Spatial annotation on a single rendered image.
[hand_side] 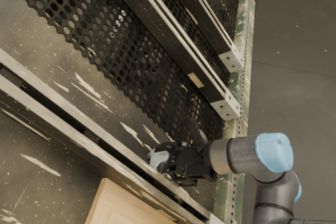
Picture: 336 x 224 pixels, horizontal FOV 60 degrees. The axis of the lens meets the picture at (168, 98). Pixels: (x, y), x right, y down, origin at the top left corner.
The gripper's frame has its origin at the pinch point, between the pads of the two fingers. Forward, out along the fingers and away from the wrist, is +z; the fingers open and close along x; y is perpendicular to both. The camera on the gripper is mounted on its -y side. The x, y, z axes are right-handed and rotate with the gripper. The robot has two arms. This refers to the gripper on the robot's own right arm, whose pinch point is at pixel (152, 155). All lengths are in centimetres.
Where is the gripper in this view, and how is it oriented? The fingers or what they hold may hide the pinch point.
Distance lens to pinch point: 79.1
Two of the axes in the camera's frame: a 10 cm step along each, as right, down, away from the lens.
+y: -2.6, 7.6, -5.9
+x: 5.7, 6.2, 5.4
